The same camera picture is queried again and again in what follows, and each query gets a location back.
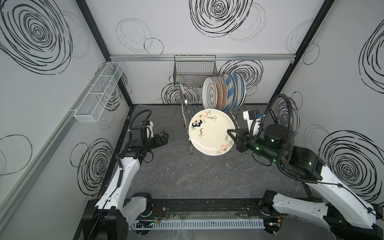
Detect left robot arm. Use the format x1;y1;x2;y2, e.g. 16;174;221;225
81;125;169;240

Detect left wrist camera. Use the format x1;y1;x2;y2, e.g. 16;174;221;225
145;121;154;139

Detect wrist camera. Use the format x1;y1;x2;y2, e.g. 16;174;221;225
243;110;265;136
145;121;154;139

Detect orange sunburst plate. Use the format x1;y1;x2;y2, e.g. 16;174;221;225
218;75;227;111
213;76;224;111

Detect white slotted cable duct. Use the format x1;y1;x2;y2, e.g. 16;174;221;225
131;219;265;231

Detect white plate red characters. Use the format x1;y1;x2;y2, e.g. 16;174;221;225
232;72;240;110

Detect white wire wall shelf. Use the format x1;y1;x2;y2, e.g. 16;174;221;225
74;62;124;123

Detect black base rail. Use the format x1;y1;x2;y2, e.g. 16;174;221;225
85;197;326;218

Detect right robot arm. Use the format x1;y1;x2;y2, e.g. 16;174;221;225
227;124;384;240

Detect stainless steel dish rack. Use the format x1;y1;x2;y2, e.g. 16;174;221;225
178;84;246;156

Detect black wire basket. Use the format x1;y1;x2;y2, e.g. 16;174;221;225
173;55;218;87

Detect white plate green clover outline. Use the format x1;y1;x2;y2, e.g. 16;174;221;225
202;76;217;109

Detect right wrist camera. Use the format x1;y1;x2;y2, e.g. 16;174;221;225
243;110;265;136

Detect blue white striped plate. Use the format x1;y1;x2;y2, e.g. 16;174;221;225
233;72;245;109

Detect green red rimmed white plate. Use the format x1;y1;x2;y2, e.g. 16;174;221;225
241;77;246;105

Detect cream floral plate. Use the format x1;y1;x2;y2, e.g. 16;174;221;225
188;109;235;156

